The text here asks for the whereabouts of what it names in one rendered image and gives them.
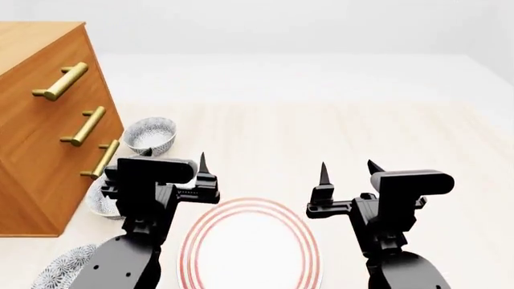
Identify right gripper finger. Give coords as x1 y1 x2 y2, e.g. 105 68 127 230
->
366 159 386 176
310 161 336 206

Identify brass bar drawer handle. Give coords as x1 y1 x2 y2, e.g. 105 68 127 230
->
59 105 107 148
79 139 121 181
31 61 89 102

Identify white plate with red rings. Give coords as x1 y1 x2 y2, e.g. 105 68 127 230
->
176 197 323 289

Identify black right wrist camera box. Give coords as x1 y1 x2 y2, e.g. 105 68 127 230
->
369 169 456 230

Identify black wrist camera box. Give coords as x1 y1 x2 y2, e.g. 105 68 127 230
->
369 169 456 230
104 157 198 218

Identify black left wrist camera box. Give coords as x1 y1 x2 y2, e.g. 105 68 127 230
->
104 157 198 218

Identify wooden drawer cabinet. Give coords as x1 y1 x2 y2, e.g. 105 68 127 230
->
0 21 125 238

